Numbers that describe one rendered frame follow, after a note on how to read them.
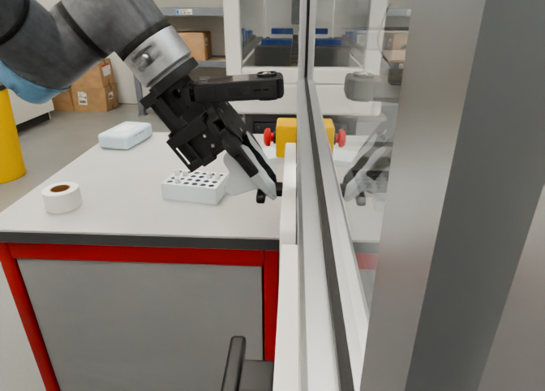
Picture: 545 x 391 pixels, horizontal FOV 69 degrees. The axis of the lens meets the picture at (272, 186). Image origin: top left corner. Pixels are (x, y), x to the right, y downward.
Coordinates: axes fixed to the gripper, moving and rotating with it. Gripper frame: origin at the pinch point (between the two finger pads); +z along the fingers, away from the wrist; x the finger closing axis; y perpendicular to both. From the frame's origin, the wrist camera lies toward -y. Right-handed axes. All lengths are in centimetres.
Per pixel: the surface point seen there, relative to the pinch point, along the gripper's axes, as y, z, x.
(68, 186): 43, -16, -21
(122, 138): 44, -17, -54
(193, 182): 21.8, -1.2, -24.8
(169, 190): 26.6, -2.9, -23.7
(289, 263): -2.8, 0.2, 20.7
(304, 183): -7.4, -4.2, 16.5
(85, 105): 242, -67, -388
